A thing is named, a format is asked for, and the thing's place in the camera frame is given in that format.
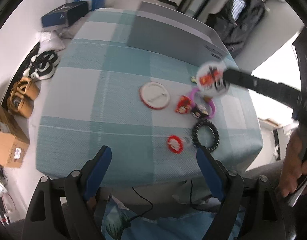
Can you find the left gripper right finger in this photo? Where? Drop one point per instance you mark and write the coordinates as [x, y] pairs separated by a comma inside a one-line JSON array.
[[263, 217]]

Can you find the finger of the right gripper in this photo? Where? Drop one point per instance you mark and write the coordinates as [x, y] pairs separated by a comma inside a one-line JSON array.
[[242, 79]]

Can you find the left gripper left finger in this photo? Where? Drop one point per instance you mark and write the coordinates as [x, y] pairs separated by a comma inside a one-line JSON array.
[[45, 218]]

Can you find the white round printed badge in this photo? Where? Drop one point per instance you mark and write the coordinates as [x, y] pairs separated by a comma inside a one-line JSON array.
[[209, 79]]

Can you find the red fabric charm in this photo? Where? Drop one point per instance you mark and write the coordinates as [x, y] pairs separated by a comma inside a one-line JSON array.
[[185, 105]]

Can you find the white red-rimmed round badge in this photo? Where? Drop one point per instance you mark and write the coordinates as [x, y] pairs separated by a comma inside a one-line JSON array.
[[154, 95]]

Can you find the yellow flower hair clip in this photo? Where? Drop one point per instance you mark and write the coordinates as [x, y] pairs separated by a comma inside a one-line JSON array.
[[193, 79]]

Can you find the person's right hand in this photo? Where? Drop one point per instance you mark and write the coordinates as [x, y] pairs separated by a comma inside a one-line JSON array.
[[293, 167]]

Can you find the black charm with face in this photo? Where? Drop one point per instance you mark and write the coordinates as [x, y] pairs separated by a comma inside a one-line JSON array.
[[199, 112]]

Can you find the black backpack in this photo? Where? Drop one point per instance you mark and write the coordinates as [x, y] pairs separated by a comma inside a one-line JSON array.
[[235, 22]]

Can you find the brown cardboard box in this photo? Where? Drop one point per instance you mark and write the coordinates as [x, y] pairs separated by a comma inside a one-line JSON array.
[[13, 141]]

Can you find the teal plaid tablecloth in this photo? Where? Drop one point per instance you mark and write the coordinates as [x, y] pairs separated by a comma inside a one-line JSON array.
[[93, 100]]

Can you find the grey cardboard phone box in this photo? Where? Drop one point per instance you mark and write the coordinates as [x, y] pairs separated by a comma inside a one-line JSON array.
[[168, 32]]

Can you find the black white sneakers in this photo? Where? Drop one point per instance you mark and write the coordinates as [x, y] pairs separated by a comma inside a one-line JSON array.
[[42, 66]]

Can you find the white wrapped package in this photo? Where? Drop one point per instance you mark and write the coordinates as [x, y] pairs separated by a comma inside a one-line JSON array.
[[49, 40]]

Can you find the dark blue shoe box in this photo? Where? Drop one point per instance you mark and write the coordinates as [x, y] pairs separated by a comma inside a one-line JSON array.
[[65, 15]]

